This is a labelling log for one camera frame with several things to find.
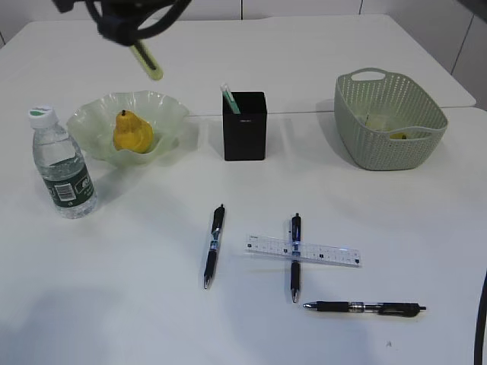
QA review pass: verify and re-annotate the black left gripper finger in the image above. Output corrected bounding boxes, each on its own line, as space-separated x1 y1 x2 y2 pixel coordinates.
95 14 141 46

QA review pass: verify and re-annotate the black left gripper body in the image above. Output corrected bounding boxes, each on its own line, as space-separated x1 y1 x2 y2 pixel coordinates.
53 0 175 17

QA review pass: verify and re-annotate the clear plastic water bottle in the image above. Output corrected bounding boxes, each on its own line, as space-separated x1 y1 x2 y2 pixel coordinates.
28 106 97 219

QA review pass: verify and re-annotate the yellow utility knife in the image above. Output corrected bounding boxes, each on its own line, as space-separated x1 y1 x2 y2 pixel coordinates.
129 40 164 81

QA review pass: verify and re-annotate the green woven plastic basket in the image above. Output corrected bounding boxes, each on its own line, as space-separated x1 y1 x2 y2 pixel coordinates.
334 68 448 171

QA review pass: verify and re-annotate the black gel pen middle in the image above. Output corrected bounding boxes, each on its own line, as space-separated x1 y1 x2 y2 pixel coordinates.
290 213 301 303

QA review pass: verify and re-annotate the black square pen holder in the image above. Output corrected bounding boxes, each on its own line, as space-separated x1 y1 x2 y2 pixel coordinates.
222 91 267 161

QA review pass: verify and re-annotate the black gel pen bottom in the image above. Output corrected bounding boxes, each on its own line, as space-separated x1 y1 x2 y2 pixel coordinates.
303 301 427 318

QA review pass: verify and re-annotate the black gel pen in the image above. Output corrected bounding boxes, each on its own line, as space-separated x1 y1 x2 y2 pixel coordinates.
203 204 225 290
290 213 301 303
303 301 427 318

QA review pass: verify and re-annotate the black gel pen left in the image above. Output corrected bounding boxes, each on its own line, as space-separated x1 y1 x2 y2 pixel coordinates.
203 204 225 290

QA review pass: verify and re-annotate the yellow pear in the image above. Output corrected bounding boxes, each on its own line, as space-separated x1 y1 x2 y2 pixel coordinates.
113 109 154 154

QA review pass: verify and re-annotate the green wavy glass plate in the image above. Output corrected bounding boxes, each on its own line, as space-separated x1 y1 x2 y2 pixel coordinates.
67 90 189 167

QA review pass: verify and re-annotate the clear plastic ruler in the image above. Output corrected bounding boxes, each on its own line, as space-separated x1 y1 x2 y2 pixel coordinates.
245 235 362 268

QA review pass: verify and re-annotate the green white mechanical pencil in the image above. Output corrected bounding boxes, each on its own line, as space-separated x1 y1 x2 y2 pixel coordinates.
220 84 240 115

